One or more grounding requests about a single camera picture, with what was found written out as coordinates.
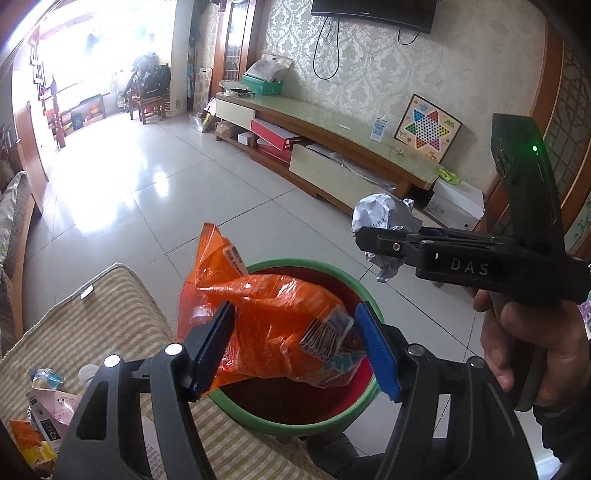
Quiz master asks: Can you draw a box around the silver foil wrapper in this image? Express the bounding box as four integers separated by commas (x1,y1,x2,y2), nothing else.
352,193,423,283

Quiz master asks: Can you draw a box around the orange snack bag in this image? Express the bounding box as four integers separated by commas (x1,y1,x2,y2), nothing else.
176,223,366,388

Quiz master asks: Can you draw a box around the yellow orange snack packet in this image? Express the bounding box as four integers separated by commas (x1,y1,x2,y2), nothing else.
9,420,57,478

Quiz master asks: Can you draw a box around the person's right hand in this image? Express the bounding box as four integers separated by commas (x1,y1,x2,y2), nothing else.
474,290,590,410

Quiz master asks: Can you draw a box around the pink white wrapper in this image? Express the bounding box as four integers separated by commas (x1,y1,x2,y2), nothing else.
26,389,81,455

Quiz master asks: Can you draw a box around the white cardboard box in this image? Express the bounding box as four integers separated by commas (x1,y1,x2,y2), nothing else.
425,179,485,231

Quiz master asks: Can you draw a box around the long wooden TV cabinet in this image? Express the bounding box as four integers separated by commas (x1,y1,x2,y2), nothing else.
216,93,441,199

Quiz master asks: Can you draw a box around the chinese checkers board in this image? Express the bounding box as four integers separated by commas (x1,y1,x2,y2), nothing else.
394,94,463,164

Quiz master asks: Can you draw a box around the striped beige table mat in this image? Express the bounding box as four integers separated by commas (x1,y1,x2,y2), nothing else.
1,265,329,479

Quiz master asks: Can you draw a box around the red bin green rim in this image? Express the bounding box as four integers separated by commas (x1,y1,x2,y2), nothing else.
209,258,384,437

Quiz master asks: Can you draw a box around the green box on cabinet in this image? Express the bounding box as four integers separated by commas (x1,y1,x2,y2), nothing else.
240,74,283,96

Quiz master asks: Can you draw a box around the striped beige sofa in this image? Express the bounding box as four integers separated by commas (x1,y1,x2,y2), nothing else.
0,171,35,356

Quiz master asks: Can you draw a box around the wooden chair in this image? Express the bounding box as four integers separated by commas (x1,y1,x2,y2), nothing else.
128,76,166,125

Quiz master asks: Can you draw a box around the black wall television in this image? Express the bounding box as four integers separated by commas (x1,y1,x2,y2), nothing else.
311,0,438,34

